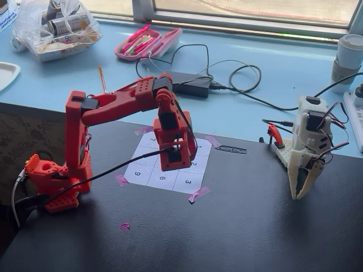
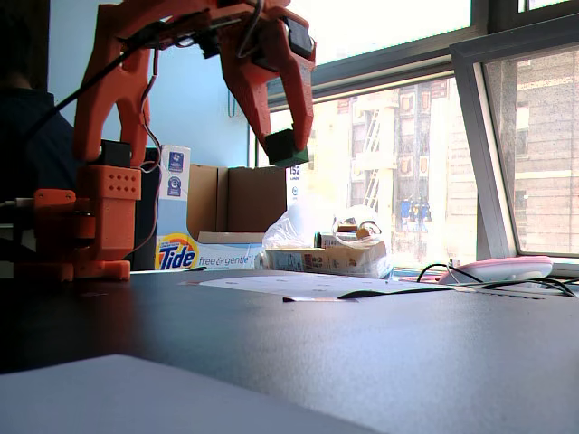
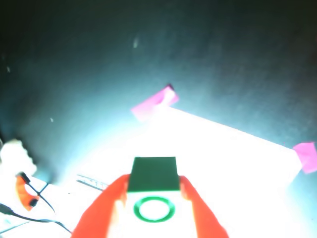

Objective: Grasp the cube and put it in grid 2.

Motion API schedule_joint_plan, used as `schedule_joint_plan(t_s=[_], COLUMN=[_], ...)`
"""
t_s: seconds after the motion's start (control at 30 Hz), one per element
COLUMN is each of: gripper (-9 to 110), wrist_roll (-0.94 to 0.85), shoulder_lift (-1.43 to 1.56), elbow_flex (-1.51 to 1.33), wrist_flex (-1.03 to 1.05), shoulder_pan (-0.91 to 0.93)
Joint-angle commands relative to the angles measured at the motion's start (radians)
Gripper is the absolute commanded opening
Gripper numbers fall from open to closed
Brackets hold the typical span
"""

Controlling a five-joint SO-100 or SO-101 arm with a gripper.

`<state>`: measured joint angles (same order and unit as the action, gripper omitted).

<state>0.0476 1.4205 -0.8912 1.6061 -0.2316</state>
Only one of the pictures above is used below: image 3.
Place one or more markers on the pink tape with black mark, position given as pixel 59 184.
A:
pixel 148 105

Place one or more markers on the black striped ruler sticker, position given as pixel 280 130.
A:
pixel 91 183

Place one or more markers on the pink tape piece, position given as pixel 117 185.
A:
pixel 307 157

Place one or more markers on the orange and black clamp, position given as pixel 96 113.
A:
pixel 22 193

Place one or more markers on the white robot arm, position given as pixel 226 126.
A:
pixel 15 156

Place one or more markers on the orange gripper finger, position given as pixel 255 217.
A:
pixel 205 218
pixel 99 213

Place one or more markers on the white numbered grid paper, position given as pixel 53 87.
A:
pixel 223 153

